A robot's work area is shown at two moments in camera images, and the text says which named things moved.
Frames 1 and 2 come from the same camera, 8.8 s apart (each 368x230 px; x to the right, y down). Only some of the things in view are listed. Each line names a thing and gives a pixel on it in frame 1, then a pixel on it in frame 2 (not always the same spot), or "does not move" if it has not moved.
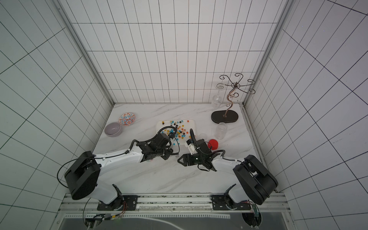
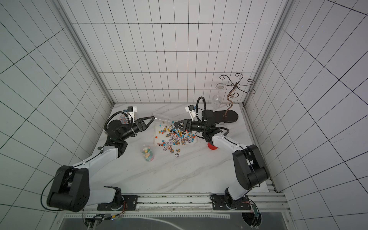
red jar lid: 213,144 does not move
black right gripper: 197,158 → 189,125
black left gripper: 166,155 → 140,122
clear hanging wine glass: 217,99 does not move
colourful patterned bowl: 127,119 does not move
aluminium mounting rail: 88,204 does not move
